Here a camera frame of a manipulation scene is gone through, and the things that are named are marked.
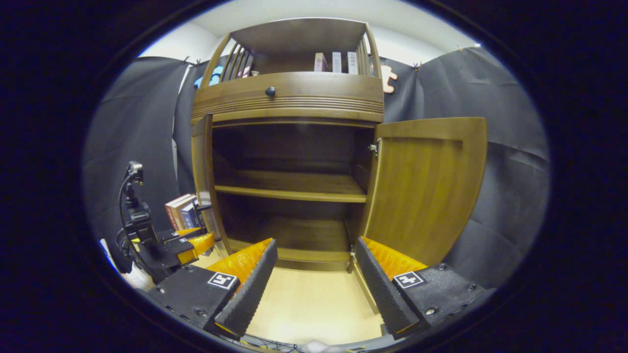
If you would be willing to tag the brown wooden shoe cabinet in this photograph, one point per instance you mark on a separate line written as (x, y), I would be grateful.
(294, 186)

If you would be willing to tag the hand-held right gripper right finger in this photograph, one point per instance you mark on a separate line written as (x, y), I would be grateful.
(380, 289)

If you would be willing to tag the pale grey shelf book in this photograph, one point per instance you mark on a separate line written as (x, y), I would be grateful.
(353, 63)

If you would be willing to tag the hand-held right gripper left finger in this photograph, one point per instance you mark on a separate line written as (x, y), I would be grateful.
(250, 289)

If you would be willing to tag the purple shelf book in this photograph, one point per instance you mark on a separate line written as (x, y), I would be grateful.
(336, 62)

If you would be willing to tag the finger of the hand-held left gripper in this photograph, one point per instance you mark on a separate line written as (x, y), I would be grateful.
(179, 235)
(194, 247)

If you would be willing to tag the reddish brown book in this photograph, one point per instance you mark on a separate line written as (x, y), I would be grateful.
(171, 213)
(180, 208)

